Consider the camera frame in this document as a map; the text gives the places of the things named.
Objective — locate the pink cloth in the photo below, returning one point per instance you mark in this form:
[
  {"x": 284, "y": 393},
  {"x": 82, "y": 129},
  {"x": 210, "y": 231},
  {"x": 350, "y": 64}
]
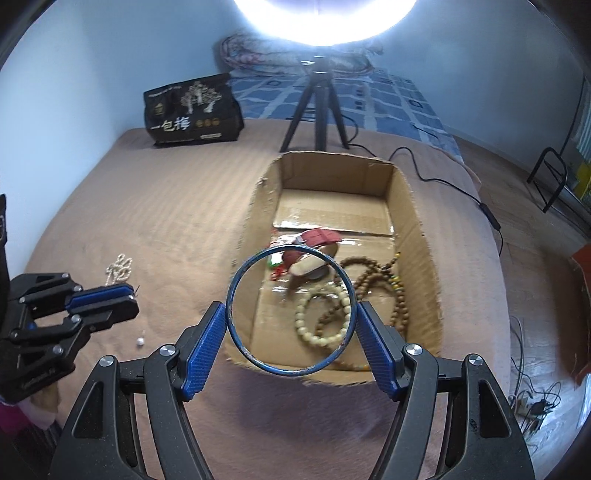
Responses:
[{"x": 11, "y": 417}]

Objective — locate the brown leather watch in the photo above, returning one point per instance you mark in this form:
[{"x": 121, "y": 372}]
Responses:
[{"x": 318, "y": 240}]

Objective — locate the beige blanket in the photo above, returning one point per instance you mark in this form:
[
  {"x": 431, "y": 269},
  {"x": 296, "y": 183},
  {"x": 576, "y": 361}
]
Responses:
[{"x": 161, "y": 207}]

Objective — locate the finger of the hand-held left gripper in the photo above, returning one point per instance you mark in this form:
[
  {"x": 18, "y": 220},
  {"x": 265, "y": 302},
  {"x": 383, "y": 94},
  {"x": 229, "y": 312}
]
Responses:
[
  {"x": 108, "y": 314},
  {"x": 97, "y": 295}
]

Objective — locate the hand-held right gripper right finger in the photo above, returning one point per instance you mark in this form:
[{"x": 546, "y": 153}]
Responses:
[{"x": 378, "y": 355}]

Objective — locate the orange cloth-covered cabinet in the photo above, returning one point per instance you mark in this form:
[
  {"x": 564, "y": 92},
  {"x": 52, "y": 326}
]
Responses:
[{"x": 582, "y": 286}]

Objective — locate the folded floral quilt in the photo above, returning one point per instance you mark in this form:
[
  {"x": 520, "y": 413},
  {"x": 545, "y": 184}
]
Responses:
[{"x": 258, "y": 50}]

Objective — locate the black snack bag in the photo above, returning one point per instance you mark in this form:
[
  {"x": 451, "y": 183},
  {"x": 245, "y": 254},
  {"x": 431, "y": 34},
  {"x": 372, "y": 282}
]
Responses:
[{"x": 194, "y": 110}]

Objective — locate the dark thin bangle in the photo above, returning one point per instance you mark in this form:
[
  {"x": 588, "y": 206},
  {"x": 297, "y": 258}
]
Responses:
[{"x": 229, "y": 300}]

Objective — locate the cardboard box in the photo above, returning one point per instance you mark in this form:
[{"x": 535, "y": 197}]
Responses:
[{"x": 415, "y": 240}]

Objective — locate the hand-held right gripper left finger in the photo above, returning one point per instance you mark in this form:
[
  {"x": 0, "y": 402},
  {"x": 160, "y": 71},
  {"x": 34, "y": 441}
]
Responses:
[{"x": 205, "y": 350}]

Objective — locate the black clothes rack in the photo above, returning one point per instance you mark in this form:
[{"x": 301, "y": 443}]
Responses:
[{"x": 549, "y": 180}]

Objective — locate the yellow box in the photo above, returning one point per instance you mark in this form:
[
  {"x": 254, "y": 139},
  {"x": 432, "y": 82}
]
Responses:
[{"x": 582, "y": 177}]

